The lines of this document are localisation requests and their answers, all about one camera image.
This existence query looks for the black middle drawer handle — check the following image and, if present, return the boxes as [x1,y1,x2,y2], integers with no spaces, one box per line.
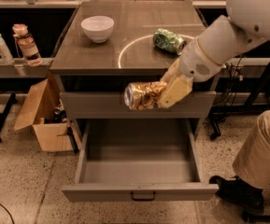
[131,191,156,202]

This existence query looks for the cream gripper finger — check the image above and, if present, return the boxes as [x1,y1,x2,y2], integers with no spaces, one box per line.
[157,75,193,108]
[161,59,181,83]

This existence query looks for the open grey middle drawer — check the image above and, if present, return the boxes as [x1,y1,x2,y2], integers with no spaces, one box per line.
[63,119,218,202]

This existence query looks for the closed grey top drawer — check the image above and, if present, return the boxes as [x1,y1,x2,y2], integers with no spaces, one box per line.
[60,91,216,119]

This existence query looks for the brown labelled bottle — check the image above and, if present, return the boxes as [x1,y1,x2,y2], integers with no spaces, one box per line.
[12,23,42,67]

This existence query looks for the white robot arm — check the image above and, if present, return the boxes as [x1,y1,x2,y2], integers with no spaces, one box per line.
[157,0,270,108]

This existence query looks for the wooden box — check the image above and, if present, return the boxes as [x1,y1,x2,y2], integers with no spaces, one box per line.
[14,77,81,153]

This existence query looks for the crushed green can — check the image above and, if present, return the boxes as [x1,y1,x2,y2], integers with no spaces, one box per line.
[153,28,187,55]

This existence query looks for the black stand leg right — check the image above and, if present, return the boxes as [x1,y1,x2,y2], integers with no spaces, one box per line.
[208,62,270,140]

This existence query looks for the white plastic bottle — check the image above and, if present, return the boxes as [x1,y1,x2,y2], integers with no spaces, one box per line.
[0,34,14,64]

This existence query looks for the white ceramic bowl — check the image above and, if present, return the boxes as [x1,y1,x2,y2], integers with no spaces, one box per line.
[80,16,114,43]

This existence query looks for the crushed orange can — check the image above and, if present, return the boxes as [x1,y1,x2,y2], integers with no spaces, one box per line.
[124,81,166,111]

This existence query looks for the grey drawer cabinet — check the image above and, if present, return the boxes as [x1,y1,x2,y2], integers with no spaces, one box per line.
[50,0,214,140]

